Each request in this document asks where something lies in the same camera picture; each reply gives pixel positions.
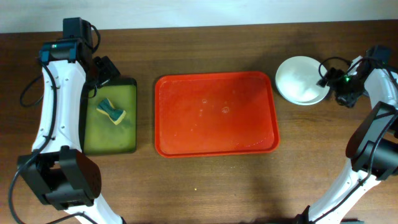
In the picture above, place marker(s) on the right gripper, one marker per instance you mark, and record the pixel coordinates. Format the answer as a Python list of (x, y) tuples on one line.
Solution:
[(336, 76)]

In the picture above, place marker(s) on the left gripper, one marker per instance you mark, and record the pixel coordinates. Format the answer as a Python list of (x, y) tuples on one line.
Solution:
[(106, 70)]

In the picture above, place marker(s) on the green and yellow sponge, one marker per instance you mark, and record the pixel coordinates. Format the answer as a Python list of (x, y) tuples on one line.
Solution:
[(114, 114)]

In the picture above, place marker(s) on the white plate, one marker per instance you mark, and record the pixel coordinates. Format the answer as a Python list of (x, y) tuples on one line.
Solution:
[(297, 75)]

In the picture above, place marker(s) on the green plate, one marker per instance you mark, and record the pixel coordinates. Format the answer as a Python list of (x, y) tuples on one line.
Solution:
[(306, 98)]

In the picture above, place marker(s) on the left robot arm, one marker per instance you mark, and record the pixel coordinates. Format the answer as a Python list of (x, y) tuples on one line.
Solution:
[(57, 170)]

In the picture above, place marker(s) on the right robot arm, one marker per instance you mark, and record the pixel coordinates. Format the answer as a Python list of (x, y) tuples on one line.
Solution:
[(370, 157)]

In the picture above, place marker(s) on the black tray with soapy water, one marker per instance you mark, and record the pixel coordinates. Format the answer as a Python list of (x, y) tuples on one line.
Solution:
[(101, 136)]

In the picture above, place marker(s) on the red plastic tray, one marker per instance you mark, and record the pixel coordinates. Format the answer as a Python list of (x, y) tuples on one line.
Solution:
[(215, 114)]

